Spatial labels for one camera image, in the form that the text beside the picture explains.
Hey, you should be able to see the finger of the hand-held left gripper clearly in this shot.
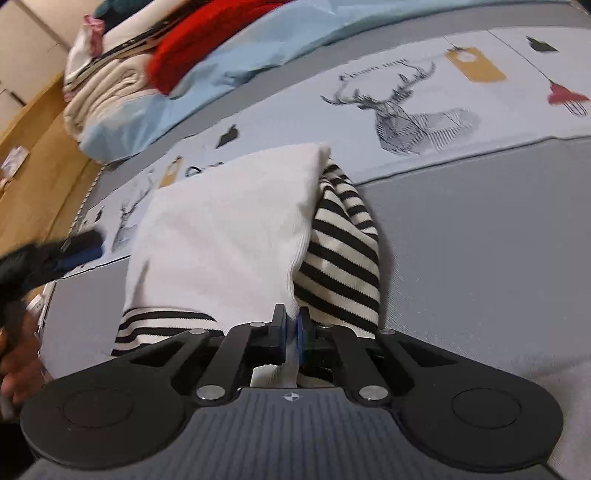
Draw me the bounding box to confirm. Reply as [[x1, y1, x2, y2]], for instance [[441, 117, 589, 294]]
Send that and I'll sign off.
[[51, 230, 105, 273]]

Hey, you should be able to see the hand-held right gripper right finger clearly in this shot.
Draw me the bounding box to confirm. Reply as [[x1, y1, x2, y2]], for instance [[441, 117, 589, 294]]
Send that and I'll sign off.
[[295, 307, 467, 407]]

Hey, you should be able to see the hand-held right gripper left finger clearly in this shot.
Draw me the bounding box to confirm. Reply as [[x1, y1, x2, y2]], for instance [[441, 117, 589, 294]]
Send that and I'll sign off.
[[111, 304, 291, 407]]

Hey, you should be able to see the white striped hooded top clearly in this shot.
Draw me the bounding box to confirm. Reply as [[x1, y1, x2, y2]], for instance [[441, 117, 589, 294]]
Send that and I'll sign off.
[[111, 142, 382, 388]]

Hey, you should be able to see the person's left hand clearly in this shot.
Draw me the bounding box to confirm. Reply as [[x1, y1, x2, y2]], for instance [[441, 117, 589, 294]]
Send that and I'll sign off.
[[0, 323, 47, 404]]

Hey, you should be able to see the wooden headboard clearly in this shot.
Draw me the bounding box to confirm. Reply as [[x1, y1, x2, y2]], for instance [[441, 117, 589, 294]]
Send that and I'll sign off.
[[0, 74, 105, 259]]

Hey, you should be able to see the tissue pack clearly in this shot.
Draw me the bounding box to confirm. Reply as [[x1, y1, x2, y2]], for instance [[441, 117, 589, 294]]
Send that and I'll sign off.
[[0, 145, 31, 174]]

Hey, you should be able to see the cream folded blanket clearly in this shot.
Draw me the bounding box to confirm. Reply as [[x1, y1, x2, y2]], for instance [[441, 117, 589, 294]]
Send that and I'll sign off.
[[62, 60, 160, 139]]

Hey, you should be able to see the white quilt with dark trim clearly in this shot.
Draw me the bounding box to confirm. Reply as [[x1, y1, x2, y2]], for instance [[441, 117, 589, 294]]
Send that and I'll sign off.
[[62, 25, 181, 88]]

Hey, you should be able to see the white and pink cloth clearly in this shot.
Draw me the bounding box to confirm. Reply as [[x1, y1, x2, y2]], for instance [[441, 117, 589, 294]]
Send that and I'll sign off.
[[65, 14, 107, 79]]

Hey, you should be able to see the red pillow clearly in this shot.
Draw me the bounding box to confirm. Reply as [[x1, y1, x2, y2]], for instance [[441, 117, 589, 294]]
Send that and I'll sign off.
[[147, 0, 289, 95]]

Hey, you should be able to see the teal shark plush toy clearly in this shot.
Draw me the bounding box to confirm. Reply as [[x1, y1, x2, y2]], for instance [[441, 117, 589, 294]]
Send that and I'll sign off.
[[92, 0, 153, 17]]

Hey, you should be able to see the light blue duvet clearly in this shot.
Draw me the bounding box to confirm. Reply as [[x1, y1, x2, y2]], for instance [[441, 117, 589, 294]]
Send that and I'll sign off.
[[76, 0, 568, 164]]

